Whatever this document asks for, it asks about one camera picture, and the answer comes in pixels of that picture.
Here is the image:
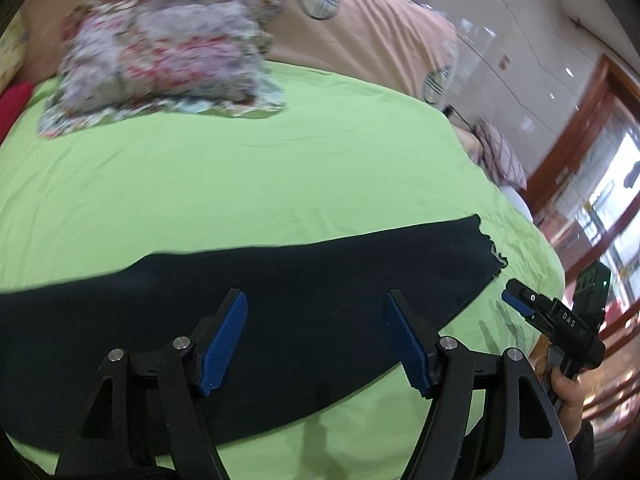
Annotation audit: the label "person's right forearm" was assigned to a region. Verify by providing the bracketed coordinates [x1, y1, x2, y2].
[562, 417, 596, 480]

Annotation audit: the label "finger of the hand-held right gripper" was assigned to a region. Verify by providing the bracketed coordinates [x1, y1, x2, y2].
[501, 280, 553, 323]

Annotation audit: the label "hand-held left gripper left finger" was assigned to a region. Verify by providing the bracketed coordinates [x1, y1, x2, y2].
[54, 288, 249, 480]

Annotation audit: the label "green bed sheet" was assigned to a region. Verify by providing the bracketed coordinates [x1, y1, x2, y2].
[0, 60, 566, 480]

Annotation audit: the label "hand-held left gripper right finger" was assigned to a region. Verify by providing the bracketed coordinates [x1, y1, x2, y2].
[382, 290, 575, 480]

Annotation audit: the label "yellow floral pillow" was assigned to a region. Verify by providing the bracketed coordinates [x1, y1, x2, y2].
[0, 10, 30, 92]

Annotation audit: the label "pink plaid-patch quilt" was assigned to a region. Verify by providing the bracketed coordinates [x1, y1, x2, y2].
[22, 0, 460, 111]

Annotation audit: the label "pink checked pillow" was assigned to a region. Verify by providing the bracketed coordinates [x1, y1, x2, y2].
[472, 117, 528, 191]

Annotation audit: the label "person's right hand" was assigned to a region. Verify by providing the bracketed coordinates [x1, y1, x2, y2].
[534, 357, 585, 433]

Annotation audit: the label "floral folded blanket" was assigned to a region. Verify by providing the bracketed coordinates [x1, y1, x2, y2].
[36, 0, 287, 140]

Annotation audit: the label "dark navy pants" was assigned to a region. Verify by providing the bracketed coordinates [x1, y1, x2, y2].
[0, 214, 508, 458]

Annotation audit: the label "wooden door frame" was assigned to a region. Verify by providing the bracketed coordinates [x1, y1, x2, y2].
[525, 55, 640, 221]

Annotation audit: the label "red cloth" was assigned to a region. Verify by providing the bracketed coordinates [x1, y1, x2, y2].
[0, 82, 33, 141]

